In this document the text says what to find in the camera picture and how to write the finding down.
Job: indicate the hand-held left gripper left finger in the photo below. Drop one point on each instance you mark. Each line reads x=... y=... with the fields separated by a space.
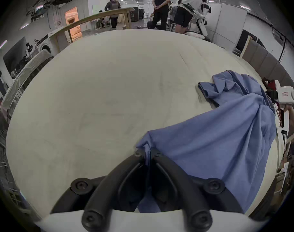
x=105 y=190

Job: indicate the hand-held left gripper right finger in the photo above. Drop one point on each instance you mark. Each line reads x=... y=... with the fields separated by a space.
x=185 y=190

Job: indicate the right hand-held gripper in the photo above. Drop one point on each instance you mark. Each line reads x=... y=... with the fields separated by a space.
x=286 y=94

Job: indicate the blue shirt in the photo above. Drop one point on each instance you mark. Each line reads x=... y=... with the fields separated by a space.
x=217 y=141

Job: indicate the person's right hand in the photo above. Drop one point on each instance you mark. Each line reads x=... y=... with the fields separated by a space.
x=289 y=108

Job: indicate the padded grey headboard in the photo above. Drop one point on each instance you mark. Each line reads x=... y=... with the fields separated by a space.
x=265 y=57

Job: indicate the bed with beige sheet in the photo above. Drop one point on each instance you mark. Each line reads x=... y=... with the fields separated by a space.
x=113 y=93

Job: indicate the white robot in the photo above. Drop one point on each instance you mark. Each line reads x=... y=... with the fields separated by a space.
x=202 y=23

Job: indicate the white washing machine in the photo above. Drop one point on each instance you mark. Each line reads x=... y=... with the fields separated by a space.
x=46 y=46

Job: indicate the long wooden table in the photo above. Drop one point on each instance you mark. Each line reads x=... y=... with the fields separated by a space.
x=93 y=18

